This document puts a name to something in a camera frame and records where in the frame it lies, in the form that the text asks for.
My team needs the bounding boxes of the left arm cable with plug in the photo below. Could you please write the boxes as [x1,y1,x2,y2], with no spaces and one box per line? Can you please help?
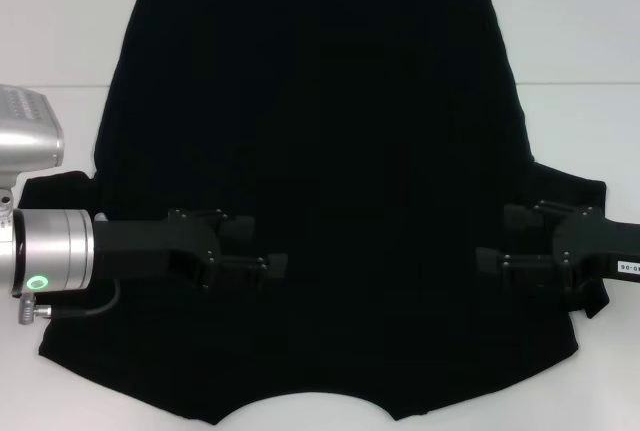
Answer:
[18,281,121,325]

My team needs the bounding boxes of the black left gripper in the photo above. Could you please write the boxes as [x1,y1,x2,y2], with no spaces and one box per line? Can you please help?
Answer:
[93,208,289,291]

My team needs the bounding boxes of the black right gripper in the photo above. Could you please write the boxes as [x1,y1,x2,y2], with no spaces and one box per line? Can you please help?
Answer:
[474,200,640,292]

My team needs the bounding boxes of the black t-shirt with FREE print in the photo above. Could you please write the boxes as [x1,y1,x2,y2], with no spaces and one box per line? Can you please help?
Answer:
[17,0,610,425]

